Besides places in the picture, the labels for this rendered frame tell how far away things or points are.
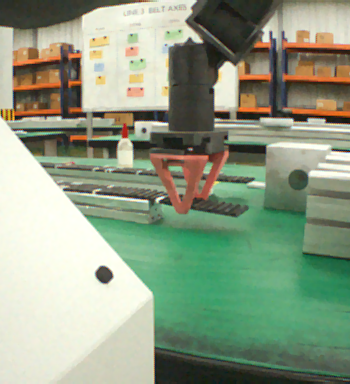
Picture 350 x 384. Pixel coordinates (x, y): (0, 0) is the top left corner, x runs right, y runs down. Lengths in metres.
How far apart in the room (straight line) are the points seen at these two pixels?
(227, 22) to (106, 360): 0.40
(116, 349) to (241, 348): 0.11
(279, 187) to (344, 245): 0.22
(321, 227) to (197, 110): 0.19
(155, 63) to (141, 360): 3.49
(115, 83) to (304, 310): 3.56
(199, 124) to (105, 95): 3.37
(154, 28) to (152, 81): 0.48
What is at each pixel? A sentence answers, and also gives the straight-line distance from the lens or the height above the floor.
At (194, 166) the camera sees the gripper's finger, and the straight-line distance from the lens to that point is 0.46.
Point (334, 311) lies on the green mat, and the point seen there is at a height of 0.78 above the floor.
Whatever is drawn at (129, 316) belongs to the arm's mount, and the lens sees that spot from 0.18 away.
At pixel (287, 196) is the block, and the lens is 0.61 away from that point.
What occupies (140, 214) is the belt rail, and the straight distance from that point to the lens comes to 0.52.
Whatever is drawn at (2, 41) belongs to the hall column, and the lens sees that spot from 8.74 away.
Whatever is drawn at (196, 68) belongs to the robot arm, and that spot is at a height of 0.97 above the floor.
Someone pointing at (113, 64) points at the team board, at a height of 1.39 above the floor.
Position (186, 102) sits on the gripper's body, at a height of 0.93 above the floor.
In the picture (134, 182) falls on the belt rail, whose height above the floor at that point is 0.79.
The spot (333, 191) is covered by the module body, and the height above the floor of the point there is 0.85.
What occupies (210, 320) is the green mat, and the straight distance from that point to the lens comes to 0.29.
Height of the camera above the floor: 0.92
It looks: 12 degrees down
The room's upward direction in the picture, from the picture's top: straight up
